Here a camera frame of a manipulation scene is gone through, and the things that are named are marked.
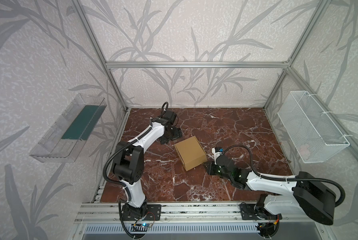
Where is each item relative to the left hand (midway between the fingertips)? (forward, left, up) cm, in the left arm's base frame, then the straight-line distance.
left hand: (177, 133), depth 92 cm
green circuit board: (-47, +15, -12) cm, 51 cm away
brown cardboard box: (-10, -9, -6) cm, 15 cm away
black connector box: (-47, -46, -13) cm, 68 cm away
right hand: (-16, -16, -2) cm, 23 cm away
